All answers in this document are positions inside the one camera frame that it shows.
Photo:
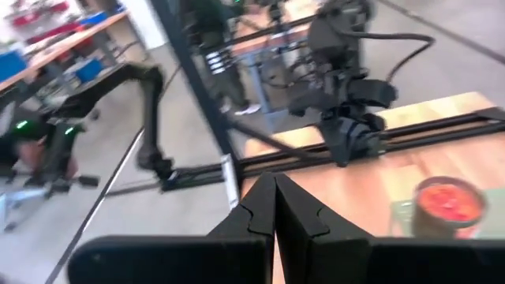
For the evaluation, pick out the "person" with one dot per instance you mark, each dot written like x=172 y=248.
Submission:
x=225 y=79

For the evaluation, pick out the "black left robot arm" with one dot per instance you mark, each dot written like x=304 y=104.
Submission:
x=343 y=98

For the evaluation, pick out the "black aluminium table frame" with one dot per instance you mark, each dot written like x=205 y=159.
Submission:
x=205 y=94

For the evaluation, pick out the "blue storage bin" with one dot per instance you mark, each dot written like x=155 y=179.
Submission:
x=90 y=70
x=12 y=65

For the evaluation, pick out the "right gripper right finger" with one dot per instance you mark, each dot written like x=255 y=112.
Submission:
x=355 y=260

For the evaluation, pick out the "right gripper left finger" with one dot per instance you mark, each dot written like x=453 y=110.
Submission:
x=177 y=260

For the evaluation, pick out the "black background robot arm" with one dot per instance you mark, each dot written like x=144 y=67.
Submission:
x=152 y=118

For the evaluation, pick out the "tin with orange candle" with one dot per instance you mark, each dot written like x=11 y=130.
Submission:
x=450 y=203

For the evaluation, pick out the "wooden background workbench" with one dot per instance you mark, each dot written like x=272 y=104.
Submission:
x=59 y=47

